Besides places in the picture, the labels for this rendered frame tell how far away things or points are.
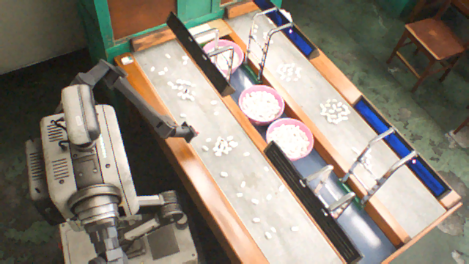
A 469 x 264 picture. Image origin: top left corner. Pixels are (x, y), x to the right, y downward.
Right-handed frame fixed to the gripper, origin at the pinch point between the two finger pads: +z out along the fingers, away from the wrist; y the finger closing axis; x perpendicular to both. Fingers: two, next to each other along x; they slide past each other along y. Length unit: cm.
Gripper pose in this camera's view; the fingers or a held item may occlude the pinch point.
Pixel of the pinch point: (197, 133)
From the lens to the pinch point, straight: 209.4
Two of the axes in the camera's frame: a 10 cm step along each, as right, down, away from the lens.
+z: 5.7, 0.4, 8.2
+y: -5.5, -7.2, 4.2
